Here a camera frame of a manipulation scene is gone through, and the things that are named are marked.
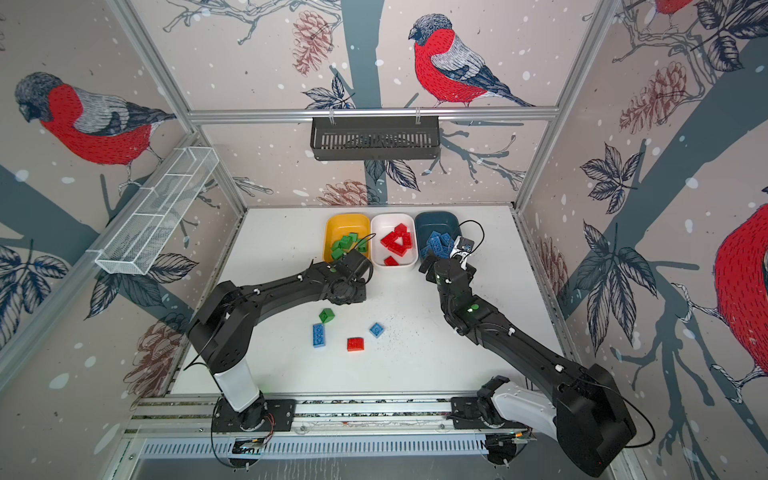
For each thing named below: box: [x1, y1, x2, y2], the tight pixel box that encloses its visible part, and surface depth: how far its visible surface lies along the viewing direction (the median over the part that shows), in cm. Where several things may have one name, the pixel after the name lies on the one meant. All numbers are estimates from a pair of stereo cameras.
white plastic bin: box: [370, 213, 418, 271], surface depth 112 cm
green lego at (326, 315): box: [318, 308, 335, 324], surface depth 92 cm
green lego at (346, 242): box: [339, 235, 353, 250], surface depth 109 cm
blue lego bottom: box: [428, 230, 443, 253], surface depth 106 cm
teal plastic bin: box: [414, 211, 462, 260], surface depth 113 cm
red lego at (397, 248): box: [388, 241, 408, 257], surface depth 109 cm
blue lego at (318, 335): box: [312, 323, 326, 348], surface depth 88 cm
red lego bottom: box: [347, 337, 365, 352], surface depth 87 cm
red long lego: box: [380, 231, 398, 248], surface depth 109 cm
